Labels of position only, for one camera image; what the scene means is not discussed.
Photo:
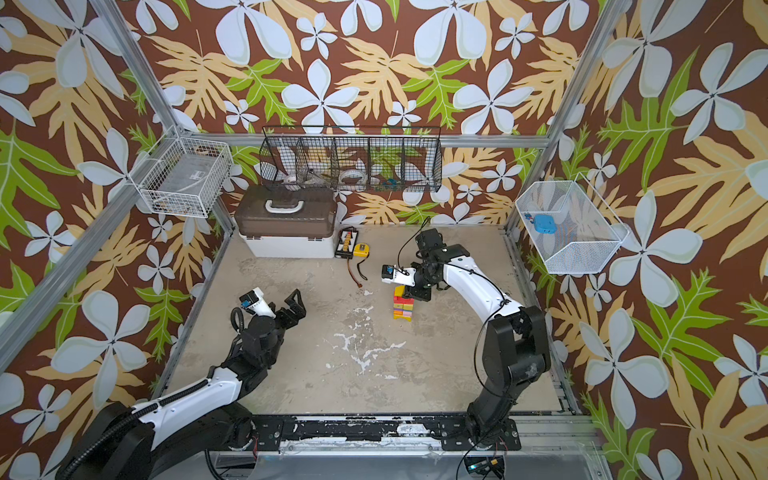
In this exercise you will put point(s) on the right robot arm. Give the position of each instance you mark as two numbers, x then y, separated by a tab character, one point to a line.
512	345

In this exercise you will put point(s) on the white wire basket left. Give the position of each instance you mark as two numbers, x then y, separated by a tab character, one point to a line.
182	174

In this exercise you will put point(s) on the black wire wall basket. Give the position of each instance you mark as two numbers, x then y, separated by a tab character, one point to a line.
352	159

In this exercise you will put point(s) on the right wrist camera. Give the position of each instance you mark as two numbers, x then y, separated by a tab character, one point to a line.
392	274

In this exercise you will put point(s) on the white wire basket right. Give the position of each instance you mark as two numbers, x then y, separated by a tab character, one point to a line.
589	232

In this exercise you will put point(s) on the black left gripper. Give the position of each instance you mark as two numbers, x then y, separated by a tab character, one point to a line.
298	311

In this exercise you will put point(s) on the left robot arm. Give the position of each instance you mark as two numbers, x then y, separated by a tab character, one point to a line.
139	441

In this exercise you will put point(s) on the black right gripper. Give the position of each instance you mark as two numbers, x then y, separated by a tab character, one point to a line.
417	287

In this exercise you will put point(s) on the blue object in basket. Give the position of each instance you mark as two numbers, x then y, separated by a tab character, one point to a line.
544	224

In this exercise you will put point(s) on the aluminium corner frame post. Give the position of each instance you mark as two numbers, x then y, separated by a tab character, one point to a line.
585	68

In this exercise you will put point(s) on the brown lid white toolbox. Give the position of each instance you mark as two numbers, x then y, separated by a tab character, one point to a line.
277	222

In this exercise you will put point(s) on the yellow tape measure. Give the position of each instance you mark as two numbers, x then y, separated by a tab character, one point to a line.
361	250

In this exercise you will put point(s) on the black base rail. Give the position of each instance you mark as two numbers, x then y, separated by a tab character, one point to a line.
451	431

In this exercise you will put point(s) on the white wire basket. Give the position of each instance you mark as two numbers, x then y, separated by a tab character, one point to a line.
589	232
182	174

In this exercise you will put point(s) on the red wooden arch block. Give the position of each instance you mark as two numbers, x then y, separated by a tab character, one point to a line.
403	300

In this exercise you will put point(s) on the black charging board yellow connectors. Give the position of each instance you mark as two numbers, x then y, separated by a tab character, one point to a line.
347	240

